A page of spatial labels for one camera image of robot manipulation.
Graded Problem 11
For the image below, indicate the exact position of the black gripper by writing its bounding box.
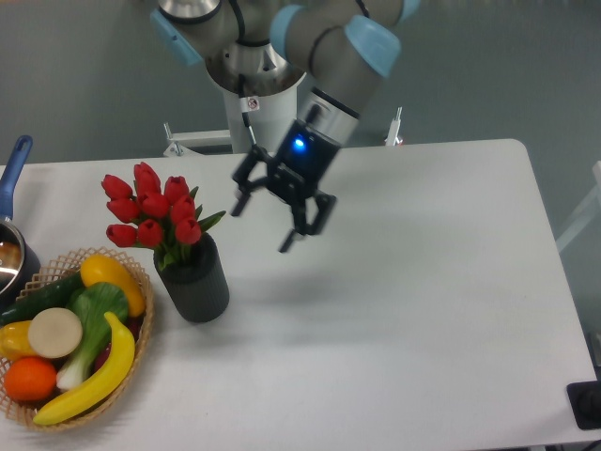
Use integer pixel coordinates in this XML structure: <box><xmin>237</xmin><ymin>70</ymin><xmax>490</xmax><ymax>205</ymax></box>
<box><xmin>230</xmin><ymin>119</ymin><xmax>340</xmax><ymax>254</ymax></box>

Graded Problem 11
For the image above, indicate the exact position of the red tulip bouquet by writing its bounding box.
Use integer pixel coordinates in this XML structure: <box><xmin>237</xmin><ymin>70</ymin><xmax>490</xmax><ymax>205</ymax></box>
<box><xmin>100</xmin><ymin>162</ymin><xmax>225</xmax><ymax>271</ymax></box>

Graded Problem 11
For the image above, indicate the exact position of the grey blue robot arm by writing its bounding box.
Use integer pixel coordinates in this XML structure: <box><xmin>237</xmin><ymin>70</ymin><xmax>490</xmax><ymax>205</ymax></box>
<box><xmin>231</xmin><ymin>1</ymin><xmax>420</xmax><ymax>253</ymax></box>

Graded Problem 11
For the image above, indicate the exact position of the dark grey ribbed vase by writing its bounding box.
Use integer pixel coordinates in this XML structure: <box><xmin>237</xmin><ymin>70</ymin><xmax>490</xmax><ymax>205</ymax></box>
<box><xmin>153</xmin><ymin>233</ymin><xmax>230</xmax><ymax>323</ymax></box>

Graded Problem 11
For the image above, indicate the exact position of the left table clamp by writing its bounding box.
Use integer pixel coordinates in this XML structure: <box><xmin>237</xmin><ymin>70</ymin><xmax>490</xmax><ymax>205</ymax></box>
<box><xmin>162</xmin><ymin>122</ymin><xmax>232</xmax><ymax>157</ymax></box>

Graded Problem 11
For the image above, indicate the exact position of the table clamp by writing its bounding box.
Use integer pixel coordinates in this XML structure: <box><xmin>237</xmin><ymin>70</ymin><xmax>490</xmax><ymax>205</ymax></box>
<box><xmin>162</xmin><ymin>122</ymin><xmax>232</xmax><ymax>157</ymax></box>
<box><xmin>384</xmin><ymin>106</ymin><xmax>403</xmax><ymax>147</ymax></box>

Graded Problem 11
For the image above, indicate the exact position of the right table clamp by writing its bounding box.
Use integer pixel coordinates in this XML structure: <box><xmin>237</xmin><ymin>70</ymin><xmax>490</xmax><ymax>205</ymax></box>
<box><xmin>384</xmin><ymin>106</ymin><xmax>403</xmax><ymax>147</ymax></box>

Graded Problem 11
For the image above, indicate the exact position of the green bok choy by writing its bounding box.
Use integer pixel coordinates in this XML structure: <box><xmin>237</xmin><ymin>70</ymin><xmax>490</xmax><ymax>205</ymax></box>
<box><xmin>56</xmin><ymin>282</ymin><xmax>129</xmax><ymax>392</ymax></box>

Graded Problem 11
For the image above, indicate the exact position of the yellow banana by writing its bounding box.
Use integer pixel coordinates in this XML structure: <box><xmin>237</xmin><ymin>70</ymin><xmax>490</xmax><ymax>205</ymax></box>
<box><xmin>33</xmin><ymin>312</ymin><xmax>135</xmax><ymax>427</ymax></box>

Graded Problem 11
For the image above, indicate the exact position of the woven wicker basket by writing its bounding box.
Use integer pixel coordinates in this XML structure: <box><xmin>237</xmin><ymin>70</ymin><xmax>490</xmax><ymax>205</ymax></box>
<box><xmin>1</xmin><ymin>247</ymin><xmax>155</xmax><ymax>432</ymax></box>

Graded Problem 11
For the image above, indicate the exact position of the green cucumber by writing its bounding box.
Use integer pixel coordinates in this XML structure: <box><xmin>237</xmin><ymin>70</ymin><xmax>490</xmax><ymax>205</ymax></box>
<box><xmin>1</xmin><ymin>272</ymin><xmax>84</xmax><ymax>327</ymax></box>

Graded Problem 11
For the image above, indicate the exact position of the beige round disc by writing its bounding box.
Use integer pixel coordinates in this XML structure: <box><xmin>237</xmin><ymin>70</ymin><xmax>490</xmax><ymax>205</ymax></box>
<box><xmin>27</xmin><ymin>307</ymin><xmax>83</xmax><ymax>359</ymax></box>

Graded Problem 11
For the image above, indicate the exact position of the yellow bell pepper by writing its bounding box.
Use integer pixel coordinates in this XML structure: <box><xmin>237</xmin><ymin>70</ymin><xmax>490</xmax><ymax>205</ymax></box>
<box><xmin>1</xmin><ymin>320</ymin><xmax>38</xmax><ymax>362</ymax></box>

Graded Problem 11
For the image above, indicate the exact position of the orange fruit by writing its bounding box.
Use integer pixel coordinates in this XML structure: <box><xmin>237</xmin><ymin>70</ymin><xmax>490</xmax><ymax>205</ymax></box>
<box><xmin>4</xmin><ymin>357</ymin><xmax>57</xmax><ymax>402</ymax></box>

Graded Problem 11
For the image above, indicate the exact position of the black device at edge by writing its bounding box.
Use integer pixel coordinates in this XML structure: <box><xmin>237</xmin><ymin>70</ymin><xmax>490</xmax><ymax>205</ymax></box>
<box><xmin>566</xmin><ymin>381</ymin><xmax>600</xmax><ymax>430</ymax></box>

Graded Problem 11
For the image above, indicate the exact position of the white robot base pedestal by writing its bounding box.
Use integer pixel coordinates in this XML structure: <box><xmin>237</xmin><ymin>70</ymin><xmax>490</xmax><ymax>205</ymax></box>
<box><xmin>148</xmin><ymin>0</ymin><xmax>311</xmax><ymax>154</ymax></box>

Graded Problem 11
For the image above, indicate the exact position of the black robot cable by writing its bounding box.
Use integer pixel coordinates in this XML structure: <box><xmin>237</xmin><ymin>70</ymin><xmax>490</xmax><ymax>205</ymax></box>
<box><xmin>229</xmin><ymin>0</ymin><xmax>259</xmax><ymax>147</ymax></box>

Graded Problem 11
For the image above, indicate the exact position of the blue handled saucepan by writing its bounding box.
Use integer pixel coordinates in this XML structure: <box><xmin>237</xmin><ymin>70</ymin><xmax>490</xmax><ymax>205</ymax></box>
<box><xmin>1</xmin><ymin>135</ymin><xmax>40</xmax><ymax>310</ymax></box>

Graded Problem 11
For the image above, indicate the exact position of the white frame at right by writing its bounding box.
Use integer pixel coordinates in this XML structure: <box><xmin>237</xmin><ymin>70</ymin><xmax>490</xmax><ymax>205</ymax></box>
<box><xmin>556</xmin><ymin>161</ymin><xmax>600</xmax><ymax>254</ymax></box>

